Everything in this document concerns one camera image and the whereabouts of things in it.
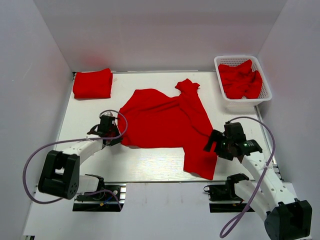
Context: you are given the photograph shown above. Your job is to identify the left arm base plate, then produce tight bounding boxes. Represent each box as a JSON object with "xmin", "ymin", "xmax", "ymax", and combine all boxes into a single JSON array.
[{"xmin": 72, "ymin": 183, "xmax": 126, "ymax": 213}]

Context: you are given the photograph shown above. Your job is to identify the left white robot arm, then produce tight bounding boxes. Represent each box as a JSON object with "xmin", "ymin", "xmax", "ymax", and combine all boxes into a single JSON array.
[{"xmin": 38, "ymin": 115, "xmax": 122, "ymax": 200}]

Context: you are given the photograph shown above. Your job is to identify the white plastic basket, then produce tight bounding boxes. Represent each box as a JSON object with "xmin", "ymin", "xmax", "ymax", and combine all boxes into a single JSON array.
[{"xmin": 214, "ymin": 55, "xmax": 272, "ymax": 113}]

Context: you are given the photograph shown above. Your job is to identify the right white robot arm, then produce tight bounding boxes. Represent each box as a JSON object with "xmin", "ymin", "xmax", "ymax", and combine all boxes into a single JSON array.
[{"xmin": 203, "ymin": 121, "xmax": 312, "ymax": 240}]

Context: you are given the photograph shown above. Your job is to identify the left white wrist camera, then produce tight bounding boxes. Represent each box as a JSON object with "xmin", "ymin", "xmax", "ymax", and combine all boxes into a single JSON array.
[{"xmin": 99, "ymin": 110, "xmax": 114, "ymax": 118}]

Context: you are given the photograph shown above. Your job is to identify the folded red t shirt stack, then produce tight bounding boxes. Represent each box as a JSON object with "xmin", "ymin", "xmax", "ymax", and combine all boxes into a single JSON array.
[{"xmin": 72, "ymin": 68, "xmax": 113, "ymax": 100}]

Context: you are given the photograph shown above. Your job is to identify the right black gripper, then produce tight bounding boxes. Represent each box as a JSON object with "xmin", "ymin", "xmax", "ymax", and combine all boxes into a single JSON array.
[{"xmin": 203, "ymin": 129, "xmax": 234, "ymax": 161}]

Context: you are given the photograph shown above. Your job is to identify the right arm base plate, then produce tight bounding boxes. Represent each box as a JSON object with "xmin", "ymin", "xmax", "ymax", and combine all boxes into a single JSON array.
[{"xmin": 203, "ymin": 173, "xmax": 249, "ymax": 213}]

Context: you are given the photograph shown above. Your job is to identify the red t shirts in basket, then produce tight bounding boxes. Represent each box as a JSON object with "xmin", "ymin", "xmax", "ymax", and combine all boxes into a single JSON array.
[{"xmin": 218, "ymin": 59, "xmax": 263, "ymax": 100}]

